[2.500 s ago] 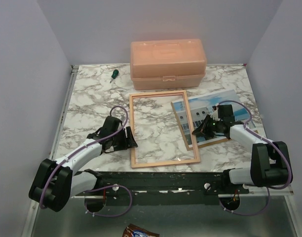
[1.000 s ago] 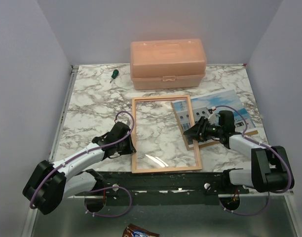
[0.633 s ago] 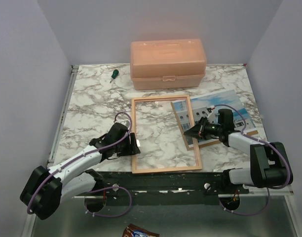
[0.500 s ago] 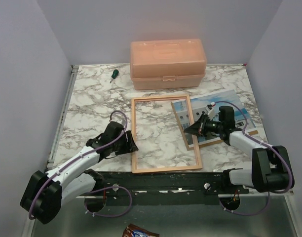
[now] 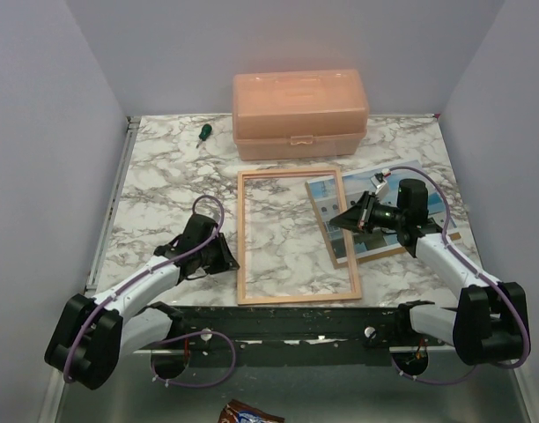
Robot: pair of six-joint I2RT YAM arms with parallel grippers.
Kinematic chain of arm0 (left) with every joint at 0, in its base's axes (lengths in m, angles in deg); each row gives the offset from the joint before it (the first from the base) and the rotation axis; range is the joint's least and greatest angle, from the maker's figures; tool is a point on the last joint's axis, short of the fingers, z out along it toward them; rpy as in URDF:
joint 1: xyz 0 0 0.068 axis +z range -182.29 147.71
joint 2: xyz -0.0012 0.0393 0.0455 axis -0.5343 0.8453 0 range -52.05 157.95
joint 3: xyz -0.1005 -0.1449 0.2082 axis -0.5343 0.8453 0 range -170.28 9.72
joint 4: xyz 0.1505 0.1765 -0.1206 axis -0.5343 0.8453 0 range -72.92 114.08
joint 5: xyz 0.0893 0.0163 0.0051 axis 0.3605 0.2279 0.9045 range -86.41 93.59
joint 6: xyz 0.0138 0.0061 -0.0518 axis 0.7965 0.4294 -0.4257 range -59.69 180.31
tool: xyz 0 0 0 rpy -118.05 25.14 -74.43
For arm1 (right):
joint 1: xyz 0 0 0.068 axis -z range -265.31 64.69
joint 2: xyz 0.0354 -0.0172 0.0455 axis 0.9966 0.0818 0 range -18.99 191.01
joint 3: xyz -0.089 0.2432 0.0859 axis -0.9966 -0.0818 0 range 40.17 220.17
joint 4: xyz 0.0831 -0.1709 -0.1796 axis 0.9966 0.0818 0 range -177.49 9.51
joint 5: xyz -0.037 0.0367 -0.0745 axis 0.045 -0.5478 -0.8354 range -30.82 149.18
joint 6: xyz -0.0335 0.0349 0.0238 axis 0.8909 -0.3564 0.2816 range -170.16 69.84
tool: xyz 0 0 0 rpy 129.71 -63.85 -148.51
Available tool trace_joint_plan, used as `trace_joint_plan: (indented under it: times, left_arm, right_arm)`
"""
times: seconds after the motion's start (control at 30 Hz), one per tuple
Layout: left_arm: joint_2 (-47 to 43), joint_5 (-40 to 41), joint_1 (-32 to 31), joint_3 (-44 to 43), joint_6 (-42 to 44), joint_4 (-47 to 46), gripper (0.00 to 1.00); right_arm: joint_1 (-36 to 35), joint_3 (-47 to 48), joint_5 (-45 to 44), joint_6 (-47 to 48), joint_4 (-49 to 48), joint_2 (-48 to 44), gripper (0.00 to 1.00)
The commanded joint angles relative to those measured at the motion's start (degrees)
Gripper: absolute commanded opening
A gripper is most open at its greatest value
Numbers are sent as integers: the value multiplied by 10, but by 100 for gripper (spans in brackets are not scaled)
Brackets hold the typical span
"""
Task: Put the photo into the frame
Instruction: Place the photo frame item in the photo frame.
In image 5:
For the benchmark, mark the building photo print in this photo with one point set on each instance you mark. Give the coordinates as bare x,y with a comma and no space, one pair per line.
381,242

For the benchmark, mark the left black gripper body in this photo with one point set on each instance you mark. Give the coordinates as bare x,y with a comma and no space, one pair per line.
207,255

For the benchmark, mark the aluminium extrusion rail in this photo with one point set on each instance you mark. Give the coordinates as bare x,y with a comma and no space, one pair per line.
52,399

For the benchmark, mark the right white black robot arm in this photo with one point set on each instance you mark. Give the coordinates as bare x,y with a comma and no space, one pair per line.
490,323

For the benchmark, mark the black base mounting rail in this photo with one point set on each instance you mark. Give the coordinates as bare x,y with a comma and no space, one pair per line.
284,336

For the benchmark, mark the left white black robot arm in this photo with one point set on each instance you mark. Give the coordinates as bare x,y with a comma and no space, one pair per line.
93,333

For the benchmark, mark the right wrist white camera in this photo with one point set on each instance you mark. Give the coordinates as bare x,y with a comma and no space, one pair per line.
380,182

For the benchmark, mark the green handled screwdriver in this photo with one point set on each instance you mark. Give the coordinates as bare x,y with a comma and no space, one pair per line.
204,134

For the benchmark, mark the brown snack wrapper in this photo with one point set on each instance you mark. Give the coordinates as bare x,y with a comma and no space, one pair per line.
238,412

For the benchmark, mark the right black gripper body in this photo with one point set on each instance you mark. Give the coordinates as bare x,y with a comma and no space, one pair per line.
388,217

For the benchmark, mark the pink wooden picture frame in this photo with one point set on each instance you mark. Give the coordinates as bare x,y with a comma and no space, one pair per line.
257,174

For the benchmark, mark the orange translucent plastic toolbox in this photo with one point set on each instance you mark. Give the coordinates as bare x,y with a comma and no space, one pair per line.
299,114

